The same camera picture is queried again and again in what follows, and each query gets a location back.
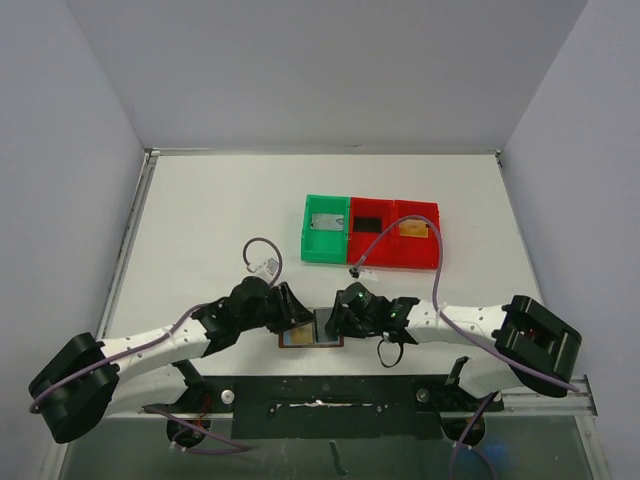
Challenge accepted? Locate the dark grey card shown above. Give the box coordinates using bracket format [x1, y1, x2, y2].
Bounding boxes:
[314, 308, 340, 347]

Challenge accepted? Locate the brown leather card holder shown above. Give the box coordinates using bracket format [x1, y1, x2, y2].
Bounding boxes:
[278, 316, 344, 349]

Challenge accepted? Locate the gold card pocket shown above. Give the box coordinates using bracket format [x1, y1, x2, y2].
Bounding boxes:
[398, 219, 429, 238]

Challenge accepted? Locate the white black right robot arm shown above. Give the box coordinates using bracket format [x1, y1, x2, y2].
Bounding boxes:
[325, 282, 582, 399]

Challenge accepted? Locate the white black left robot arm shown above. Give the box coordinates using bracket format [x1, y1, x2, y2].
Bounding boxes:
[28, 276, 315, 444]

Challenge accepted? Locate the black card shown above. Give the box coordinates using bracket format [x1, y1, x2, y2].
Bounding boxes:
[353, 216, 383, 233]

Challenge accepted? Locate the red plastic bin middle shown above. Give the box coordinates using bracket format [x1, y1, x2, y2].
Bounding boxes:
[346, 197, 399, 268]

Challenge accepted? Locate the red plastic bin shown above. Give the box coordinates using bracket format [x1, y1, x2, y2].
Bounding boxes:
[394, 200, 440, 270]
[346, 197, 399, 268]

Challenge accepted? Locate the green plastic bin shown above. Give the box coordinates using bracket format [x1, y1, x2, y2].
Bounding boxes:
[300, 194, 350, 264]

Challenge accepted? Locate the red plastic bin right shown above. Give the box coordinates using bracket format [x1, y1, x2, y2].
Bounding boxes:
[394, 200, 440, 270]

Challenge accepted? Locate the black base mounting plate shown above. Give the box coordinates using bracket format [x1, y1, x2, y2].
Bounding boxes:
[156, 402, 477, 440]

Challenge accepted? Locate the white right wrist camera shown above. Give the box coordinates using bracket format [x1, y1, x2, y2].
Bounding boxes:
[349, 267, 378, 282]

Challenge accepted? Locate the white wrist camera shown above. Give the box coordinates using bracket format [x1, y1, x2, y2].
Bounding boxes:
[246, 258, 280, 281]
[349, 267, 378, 282]

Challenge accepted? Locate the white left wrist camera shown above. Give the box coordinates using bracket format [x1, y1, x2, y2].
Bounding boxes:
[246, 258, 280, 281]

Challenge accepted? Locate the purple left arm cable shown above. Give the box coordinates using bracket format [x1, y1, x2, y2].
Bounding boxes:
[29, 237, 284, 456]

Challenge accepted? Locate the aluminium left frame rail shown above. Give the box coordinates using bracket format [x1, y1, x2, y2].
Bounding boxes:
[95, 149, 160, 339]

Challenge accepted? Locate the aluminium frame rail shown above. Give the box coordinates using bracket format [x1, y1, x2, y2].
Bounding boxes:
[57, 373, 599, 424]
[95, 149, 160, 339]

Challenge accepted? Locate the aluminium front frame rail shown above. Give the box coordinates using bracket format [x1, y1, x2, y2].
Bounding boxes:
[57, 373, 599, 424]

